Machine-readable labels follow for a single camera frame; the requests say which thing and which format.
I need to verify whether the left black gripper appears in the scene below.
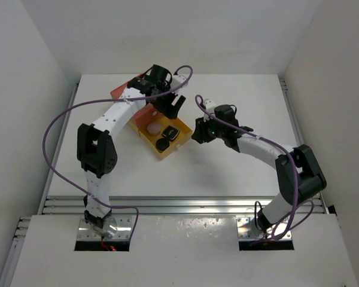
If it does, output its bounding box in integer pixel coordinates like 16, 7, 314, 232
150, 82, 184, 119

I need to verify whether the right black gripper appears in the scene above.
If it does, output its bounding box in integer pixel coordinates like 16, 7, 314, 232
192, 113, 226, 144

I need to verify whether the orange drawer box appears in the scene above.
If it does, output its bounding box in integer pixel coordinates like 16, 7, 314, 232
109, 71, 163, 129

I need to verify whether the black square compact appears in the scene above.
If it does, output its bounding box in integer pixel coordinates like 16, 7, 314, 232
162, 126, 180, 142

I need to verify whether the pink octagonal jar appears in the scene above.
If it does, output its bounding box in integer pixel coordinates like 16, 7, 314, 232
146, 121, 162, 136

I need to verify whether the black round compact jar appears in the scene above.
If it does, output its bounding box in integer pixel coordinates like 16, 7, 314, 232
155, 138, 170, 152

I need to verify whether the yellow drawer box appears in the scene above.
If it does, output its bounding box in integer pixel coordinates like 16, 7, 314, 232
128, 114, 193, 160

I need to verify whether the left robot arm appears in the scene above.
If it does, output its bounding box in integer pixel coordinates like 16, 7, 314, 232
77, 65, 189, 232

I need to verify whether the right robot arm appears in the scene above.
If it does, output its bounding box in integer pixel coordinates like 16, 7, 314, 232
192, 100, 327, 237

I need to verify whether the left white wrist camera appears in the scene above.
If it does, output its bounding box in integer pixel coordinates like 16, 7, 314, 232
171, 74, 189, 91

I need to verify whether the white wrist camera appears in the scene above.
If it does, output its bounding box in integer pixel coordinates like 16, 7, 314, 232
203, 99, 217, 114
171, 74, 189, 91

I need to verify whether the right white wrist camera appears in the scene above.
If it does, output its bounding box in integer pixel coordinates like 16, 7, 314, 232
203, 99, 217, 114

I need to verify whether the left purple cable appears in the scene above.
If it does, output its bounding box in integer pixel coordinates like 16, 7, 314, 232
42, 65, 194, 240

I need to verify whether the purple cable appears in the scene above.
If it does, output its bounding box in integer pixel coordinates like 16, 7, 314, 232
42, 65, 194, 240
194, 94, 314, 242

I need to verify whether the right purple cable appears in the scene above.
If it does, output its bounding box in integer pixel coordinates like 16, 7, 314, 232
194, 94, 314, 242

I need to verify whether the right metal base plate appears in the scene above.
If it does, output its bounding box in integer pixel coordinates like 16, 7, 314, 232
236, 215, 288, 243

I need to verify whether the metal base plate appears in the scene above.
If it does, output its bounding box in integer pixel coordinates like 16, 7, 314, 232
236, 215, 288, 243
77, 215, 133, 242

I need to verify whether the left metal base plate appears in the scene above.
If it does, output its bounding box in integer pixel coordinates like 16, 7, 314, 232
77, 215, 133, 242

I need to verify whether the aluminium rail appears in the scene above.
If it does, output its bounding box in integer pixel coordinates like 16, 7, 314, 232
41, 196, 327, 216

